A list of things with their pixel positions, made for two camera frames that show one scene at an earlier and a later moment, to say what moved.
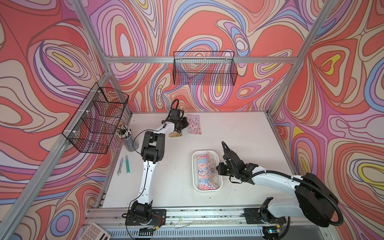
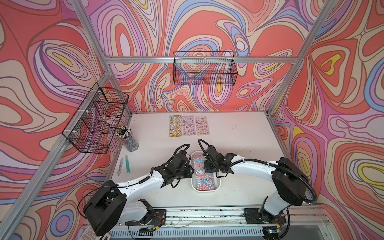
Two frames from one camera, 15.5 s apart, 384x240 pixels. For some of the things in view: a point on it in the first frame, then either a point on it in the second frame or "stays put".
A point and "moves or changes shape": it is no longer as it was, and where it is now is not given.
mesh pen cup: x=131 y=144 stays put
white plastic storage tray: x=205 y=176 stays put
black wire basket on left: x=94 y=126 stays put
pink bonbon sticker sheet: x=194 y=126 -> x=202 y=126
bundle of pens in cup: x=123 y=131 stays put
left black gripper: x=186 y=123 -> x=189 y=171
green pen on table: x=127 y=164 stays put
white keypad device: x=94 y=232 stays put
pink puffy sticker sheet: x=213 y=162 moves or changes shape
